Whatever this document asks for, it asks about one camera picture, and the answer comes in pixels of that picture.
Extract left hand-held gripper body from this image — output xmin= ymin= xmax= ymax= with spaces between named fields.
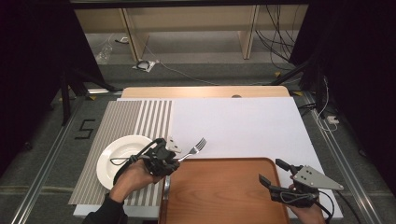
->
xmin=144 ymin=135 xmax=182 ymax=177

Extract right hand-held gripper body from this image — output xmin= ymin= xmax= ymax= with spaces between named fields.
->
xmin=270 ymin=164 xmax=346 ymax=209

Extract silver fork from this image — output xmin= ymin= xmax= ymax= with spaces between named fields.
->
xmin=177 ymin=137 xmax=207 ymax=162

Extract silver knife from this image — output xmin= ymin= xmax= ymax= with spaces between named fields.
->
xmin=163 ymin=175 xmax=173 ymax=201

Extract white plate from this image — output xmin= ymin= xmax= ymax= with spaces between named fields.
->
xmin=95 ymin=134 xmax=155 ymax=191

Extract wooden tray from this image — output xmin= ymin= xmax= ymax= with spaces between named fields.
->
xmin=158 ymin=157 xmax=291 ymax=224

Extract person's right hand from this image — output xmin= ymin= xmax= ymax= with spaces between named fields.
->
xmin=287 ymin=183 xmax=327 ymax=224

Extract person's left hand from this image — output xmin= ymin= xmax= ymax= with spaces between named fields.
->
xmin=108 ymin=158 xmax=166 ymax=203

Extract striped grey placemat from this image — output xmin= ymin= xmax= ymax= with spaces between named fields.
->
xmin=68 ymin=99 xmax=174 ymax=208

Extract white table sheet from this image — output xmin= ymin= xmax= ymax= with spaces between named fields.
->
xmin=73 ymin=96 xmax=344 ymax=219

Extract light wooden table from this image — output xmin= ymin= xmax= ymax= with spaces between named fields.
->
xmin=120 ymin=86 xmax=291 ymax=100

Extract black metal stand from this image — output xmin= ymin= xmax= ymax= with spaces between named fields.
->
xmin=269 ymin=50 xmax=328 ymax=106
xmin=59 ymin=66 xmax=118 ymax=127

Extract clear plastic bag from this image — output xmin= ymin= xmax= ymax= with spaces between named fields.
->
xmin=94 ymin=41 xmax=114 ymax=65

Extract black curtain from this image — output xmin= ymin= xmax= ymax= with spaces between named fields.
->
xmin=289 ymin=0 xmax=396 ymax=200
xmin=0 ymin=0 xmax=106 ymax=175

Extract beige wooden furniture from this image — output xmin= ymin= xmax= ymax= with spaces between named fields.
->
xmin=74 ymin=3 xmax=310 ymax=63

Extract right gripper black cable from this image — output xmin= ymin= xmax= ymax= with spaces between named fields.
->
xmin=312 ymin=189 xmax=336 ymax=224

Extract aluminium floor rail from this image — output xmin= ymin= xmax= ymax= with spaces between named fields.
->
xmin=303 ymin=91 xmax=384 ymax=224
xmin=10 ymin=92 xmax=92 ymax=224

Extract white floor cable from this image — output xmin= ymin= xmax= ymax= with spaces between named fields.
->
xmin=146 ymin=46 xmax=272 ymax=87

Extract plastic bag with cable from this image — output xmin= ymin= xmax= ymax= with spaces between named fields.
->
xmin=132 ymin=59 xmax=161 ymax=73

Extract black hanging cables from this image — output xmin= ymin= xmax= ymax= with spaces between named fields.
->
xmin=255 ymin=4 xmax=302 ymax=71

